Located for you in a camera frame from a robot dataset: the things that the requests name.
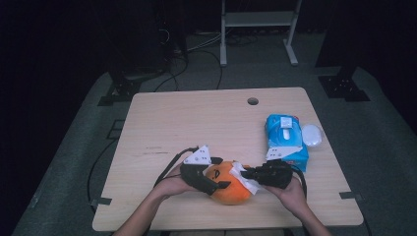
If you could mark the black tape strip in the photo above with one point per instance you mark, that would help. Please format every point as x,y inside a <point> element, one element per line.
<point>350,195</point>
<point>101,201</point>

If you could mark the black stand with flat base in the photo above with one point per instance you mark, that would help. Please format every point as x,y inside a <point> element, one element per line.
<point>344,87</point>
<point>123,88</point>

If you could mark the white metal stand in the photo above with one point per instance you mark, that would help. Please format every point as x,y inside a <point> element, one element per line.
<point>259,19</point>

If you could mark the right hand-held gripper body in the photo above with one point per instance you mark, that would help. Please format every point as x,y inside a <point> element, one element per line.
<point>277,173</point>

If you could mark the person's left hand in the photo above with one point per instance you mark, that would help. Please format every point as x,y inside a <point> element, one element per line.
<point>172,187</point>

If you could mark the orange plush toy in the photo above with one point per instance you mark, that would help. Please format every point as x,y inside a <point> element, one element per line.
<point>229,193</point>

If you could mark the blue wet wipes pack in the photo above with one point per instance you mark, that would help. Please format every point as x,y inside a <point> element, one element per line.
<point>285,131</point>

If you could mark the white round pack lid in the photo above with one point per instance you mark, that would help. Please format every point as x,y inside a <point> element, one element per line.
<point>311,135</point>

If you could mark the person's right hand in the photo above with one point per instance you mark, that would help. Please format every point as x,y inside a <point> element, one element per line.
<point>293,196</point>

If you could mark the white wet wipe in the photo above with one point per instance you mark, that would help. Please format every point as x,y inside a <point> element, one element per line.
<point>249,185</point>

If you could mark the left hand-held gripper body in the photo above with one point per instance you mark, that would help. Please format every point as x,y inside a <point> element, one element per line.
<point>195,177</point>

